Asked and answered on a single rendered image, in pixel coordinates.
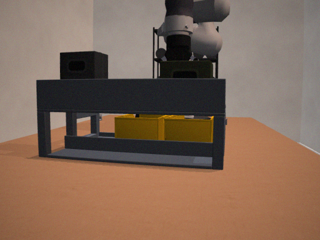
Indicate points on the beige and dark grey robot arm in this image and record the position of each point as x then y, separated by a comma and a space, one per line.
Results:
180, 16

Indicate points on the dark grey metal shelf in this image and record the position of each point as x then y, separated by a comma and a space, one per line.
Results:
81, 98

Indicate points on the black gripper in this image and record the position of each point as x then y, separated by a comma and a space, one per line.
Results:
178, 48

